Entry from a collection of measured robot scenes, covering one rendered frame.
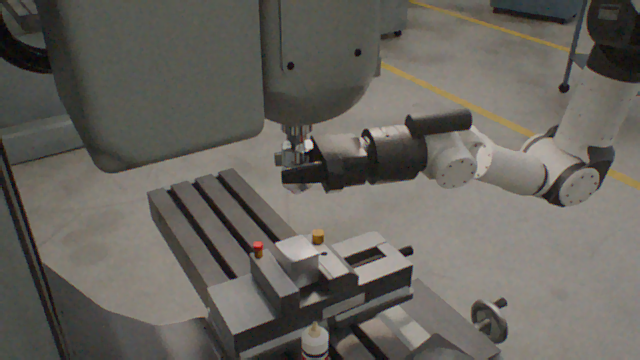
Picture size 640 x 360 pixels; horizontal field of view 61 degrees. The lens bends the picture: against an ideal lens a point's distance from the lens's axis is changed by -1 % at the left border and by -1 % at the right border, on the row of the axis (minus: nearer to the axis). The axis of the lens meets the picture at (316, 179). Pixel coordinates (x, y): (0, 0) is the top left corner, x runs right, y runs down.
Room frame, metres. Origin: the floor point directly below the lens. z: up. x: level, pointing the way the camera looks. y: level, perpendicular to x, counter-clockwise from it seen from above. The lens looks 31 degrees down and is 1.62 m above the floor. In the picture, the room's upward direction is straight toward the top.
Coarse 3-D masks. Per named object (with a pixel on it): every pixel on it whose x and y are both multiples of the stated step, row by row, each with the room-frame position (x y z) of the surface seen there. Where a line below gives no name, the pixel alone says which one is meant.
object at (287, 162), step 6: (282, 156) 0.71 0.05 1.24; (306, 156) 0.70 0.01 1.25; (312, 156) 0.71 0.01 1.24; (282, 162) 0.71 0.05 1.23; (288, 162) 0.70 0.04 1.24; (294, 162) 0.69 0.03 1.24; (300, 162) 0.69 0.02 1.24; (306, 162) 0.70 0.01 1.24; (312, 162) 0.71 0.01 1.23; (282, 168) 0.71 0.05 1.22; (288, 186) 0.70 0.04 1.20; (294, 186) 0.69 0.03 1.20; (300, 186) 0.69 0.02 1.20; (306, 186) 0.70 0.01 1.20
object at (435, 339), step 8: (432, 336) 0.49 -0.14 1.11; (440, 336) 0.49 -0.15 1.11; (424, 344) 0.47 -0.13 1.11; (432, 344) 0.47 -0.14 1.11; (440, 344) 0.47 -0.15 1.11; (448, 344) 0.47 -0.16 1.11; (416, 352) 0.46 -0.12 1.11; (424, 352) 0.45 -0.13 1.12; (432, 352) 0.45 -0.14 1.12; (440, 352) 0.45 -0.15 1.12; (448, 352) 0.45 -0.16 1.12; (456, 352) 0.45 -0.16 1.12; (464, 352) 0.46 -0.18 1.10
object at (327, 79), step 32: (288, 0) 0.60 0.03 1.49; (320, 0) 0.62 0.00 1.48; (352, 0) 0.64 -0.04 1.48; (288, 32) 0.60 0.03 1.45; (320, 32) 0.62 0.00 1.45; (352, 32) 0.64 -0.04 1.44; (288, 64) 0.60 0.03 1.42; (320, 64) 0.62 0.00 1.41; (352, 64) 0.65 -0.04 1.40; (288, 96) 0.60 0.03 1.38; (320, 96) 0.63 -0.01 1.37; (352, 96) 0.66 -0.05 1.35
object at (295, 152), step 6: (282, 144) 0.72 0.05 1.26; (288, 144) 0.71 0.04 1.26; (306, 144) 0.71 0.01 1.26; (312, 144) 0.72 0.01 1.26; (282, 150) 0.71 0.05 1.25; (288, 150) 0.70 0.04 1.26; (294, 150) 0.70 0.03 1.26; (300, 150) 0.70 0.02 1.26; (306, 150) 0.70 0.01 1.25; (312, 150) 0.71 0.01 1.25; (288, 156) 0.70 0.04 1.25; (294, 156) 0.69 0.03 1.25; (300, 156) 0.69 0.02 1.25
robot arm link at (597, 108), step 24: (576, 96) 0.85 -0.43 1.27; (600, 96) 0.82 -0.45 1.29; (624, 96) 0.81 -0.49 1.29; (576, 120) 0.84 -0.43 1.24; (600, 120) 0.81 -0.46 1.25; (528, 144) 0.89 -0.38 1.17; (576, 144) 0.82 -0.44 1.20; (600, 144) 0.81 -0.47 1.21; (600, 168) 0.80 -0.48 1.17; (576, 192) 0.78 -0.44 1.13
